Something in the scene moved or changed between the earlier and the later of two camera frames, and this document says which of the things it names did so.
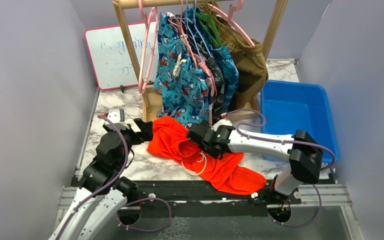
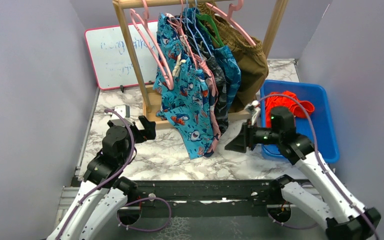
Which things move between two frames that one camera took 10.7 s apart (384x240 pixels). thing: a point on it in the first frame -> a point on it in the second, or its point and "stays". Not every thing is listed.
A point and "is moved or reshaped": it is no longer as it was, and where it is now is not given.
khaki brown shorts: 250,60 stays
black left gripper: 146,134 stays
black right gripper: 204,125 -> 245,138
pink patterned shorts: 207,65 stays
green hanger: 202,17 stays
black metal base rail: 157,193 stays
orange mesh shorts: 169,141 -> 273,101
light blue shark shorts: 181,90 stays
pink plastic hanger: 148,19 is moved or reshaped
